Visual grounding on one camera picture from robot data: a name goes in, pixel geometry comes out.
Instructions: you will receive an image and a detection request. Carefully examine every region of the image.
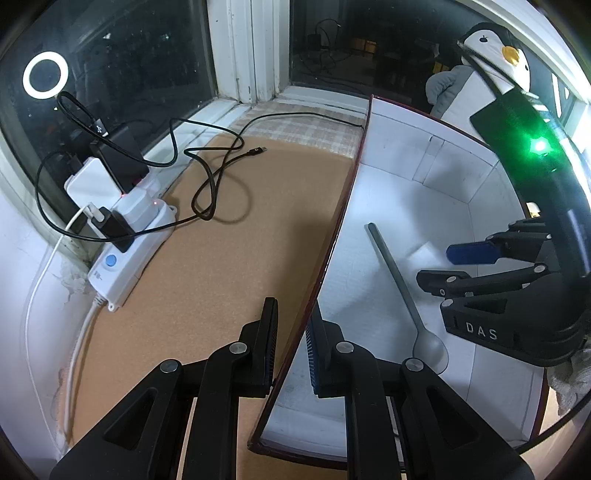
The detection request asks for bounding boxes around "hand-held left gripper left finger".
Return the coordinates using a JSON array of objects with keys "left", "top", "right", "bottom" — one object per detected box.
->
[{"left": 48, "top": 298, "right": 280, "bottom": 480}]

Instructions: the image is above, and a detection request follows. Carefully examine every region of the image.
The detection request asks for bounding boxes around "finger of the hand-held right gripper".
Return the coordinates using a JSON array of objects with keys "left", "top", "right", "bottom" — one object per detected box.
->
[
  {"left": 416, "top": 263, "right": 550, "bottom": 301},
  {"left": 445, "top": 220, "right": 552, "bottom": 265}
]

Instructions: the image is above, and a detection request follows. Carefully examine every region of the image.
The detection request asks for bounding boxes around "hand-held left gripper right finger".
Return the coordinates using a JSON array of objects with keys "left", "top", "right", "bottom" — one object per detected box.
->
[{"left": 305, "top": 300, "right": 536, "bottom": 480}]

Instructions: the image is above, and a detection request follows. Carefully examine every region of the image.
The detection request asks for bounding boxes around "grey metal spoon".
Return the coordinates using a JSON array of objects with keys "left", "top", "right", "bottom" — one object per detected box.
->
[{"left": 365, "top": 223, "right": 450, "bottom": 374}]

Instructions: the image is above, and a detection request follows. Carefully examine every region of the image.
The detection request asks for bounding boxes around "red cardboard box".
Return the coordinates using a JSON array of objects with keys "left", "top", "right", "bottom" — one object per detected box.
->
[{"left": 247, "top": 95, "right": 555, "bottom": 467}]

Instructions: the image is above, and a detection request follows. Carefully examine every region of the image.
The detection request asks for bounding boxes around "person's right hand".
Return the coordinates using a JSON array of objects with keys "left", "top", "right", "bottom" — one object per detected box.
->
[{"left": 547, "top": 342, "right": 591, "bottom": 416}]

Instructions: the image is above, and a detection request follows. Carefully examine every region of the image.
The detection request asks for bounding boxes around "white power strip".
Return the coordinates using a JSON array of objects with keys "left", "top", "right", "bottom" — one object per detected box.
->
[{"left": 88, "top": 178, "right": 178, "bottom": 313}]

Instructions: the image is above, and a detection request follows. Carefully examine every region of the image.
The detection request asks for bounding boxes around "penguin plush toy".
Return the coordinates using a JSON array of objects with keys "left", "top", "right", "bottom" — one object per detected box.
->
[{"left": 425, "top": 22, "right": 532, "bottom": 134}]

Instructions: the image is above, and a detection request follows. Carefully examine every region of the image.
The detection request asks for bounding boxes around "black usb charger plug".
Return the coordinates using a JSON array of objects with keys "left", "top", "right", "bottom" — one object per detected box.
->
[{"left": 85, "top": 205, "right": 139, "bottom": 252}]

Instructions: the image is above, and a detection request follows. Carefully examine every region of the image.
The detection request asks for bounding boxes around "beige checkered blanket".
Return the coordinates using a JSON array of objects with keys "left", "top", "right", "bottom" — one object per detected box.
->
[{"left": 235, "top": 99, "right": 368, "bottom": 160}]

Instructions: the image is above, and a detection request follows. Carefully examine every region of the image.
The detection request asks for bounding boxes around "black power adapter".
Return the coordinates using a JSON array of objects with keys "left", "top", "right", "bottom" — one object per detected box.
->
[{"left": 89, "top": 124, "right": 151, "bottom": 192}]

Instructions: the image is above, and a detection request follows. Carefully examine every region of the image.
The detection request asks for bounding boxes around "white power adapter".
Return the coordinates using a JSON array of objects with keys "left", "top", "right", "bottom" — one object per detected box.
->
[{"left": 65, "top": 157, "right": 125, "bottom": 213}]

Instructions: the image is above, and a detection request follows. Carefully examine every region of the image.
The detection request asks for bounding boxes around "black usb cable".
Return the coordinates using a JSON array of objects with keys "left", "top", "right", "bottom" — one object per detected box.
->
[{"left": 34, "top": 91, "right": 365, "bottom": 241}]

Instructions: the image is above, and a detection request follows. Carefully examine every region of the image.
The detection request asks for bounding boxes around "white power strip cord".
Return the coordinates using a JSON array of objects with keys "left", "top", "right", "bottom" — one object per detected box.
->
[{"left": 62, "top": 298, "right": 105, "bottom": 439}]

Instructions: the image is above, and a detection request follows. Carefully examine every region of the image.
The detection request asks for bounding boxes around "thin white charging cable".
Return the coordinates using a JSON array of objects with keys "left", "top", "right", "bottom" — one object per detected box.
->
[{"left": 25, "top": 205, "right": 95, "bottom": 361}]

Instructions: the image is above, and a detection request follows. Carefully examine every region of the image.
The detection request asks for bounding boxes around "white window frame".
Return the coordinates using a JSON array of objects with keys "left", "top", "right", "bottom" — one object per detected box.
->
[{"left": 208, "top": 0, "right": 291, "bottom": 104}]

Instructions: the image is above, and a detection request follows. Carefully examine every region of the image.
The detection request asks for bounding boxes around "ring light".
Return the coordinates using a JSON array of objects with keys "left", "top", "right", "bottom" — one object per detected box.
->
[{"left": 22, "top": 52, "right": 70, "bottom": 100}]

